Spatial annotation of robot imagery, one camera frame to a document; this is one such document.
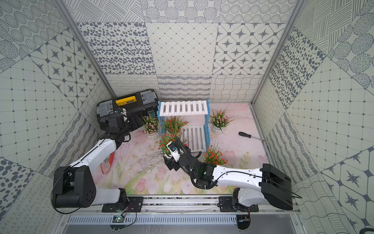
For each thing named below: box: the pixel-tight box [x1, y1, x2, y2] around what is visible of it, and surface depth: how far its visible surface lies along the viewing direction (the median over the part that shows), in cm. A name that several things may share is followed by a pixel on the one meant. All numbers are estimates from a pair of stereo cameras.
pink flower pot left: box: [140, 114, 160, 141], surface depth 92 cm
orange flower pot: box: [202, 141, 229, 166], surface depth 76 cm
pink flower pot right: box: [208, 106, 239, 136], surface depth 95 cm
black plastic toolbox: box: [96, 88, 159, 131], surface depth 97 cm
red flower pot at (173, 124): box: [161, 115, 189, 136], surface depth 90 cm
